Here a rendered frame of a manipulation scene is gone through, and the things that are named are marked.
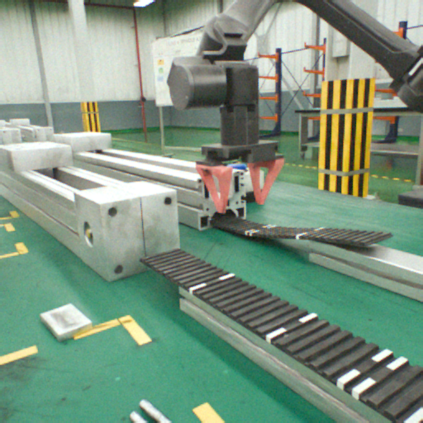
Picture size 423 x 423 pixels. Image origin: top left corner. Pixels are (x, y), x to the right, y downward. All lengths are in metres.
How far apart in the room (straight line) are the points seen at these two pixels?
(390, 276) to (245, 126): 0.27
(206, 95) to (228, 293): 0.28
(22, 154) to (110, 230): 0.41
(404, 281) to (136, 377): 0.28
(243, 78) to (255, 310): 0.34
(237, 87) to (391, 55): 0.44
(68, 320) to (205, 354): 0.14
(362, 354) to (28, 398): 0.23
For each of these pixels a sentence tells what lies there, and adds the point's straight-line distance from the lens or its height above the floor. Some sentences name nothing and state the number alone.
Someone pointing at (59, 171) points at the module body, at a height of 0.86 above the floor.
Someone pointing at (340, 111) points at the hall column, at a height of 0.84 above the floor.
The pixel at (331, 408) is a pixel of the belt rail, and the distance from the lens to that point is 0.30.
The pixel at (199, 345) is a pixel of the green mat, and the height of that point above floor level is 0.78.
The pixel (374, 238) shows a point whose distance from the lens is 0.48.
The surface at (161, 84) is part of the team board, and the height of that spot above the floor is 1.28.
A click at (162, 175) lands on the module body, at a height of 0.86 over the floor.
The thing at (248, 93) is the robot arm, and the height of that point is 0.99.
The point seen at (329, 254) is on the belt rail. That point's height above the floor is 0.80.
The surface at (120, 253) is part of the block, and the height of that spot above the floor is 0.81.
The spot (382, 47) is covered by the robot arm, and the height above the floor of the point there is 1.06.
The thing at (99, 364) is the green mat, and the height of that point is 0.78.
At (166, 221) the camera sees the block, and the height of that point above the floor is 0.84.
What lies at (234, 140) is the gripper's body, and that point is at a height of 0.92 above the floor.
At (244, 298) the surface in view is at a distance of 0.36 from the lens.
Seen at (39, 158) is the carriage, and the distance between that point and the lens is 0.87.
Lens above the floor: 0.98
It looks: 15 degrees down
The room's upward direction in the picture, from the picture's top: 3 degrees counter-clockwise
